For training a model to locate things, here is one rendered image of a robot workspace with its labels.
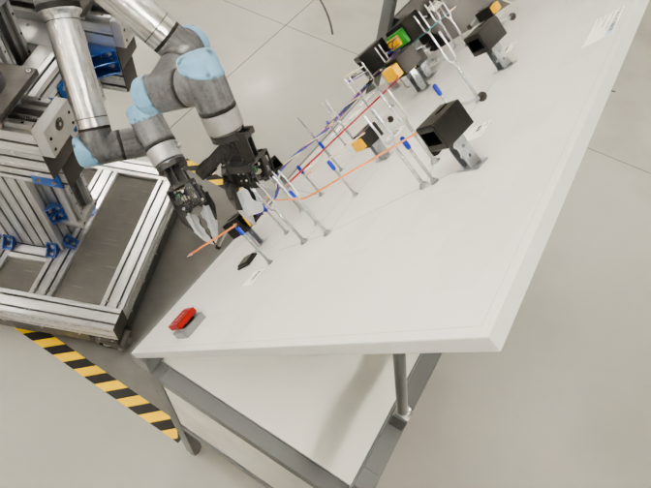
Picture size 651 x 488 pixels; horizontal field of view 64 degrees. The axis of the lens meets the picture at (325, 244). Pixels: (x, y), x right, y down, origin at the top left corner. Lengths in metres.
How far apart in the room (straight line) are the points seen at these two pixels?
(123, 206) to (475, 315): 2.12
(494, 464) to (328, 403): 1.08
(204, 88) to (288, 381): 0.74
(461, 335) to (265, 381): 0.92
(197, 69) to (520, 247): 0.67
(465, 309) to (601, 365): 2.17
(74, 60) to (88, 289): 1.12
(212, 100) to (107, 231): 1.48
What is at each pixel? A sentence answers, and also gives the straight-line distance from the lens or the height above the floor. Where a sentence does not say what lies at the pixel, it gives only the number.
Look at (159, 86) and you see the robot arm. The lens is 1.05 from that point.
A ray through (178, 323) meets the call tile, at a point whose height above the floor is 1.13.
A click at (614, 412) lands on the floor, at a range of 2.59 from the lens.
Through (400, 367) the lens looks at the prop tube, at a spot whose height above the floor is 1.23.
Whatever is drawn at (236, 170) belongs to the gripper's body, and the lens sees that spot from 1.05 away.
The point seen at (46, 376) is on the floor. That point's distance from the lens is 2.38.
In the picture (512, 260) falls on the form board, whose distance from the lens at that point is 0.52.
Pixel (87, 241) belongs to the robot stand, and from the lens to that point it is 2.39.
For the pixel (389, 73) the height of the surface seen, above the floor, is 1.30.
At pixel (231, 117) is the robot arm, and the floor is 1.39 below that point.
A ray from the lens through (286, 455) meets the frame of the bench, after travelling 1.30.
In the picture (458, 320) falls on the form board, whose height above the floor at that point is 1.65.
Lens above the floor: 2.06
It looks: 54 degrees down
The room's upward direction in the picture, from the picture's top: 9 degrees clockwise
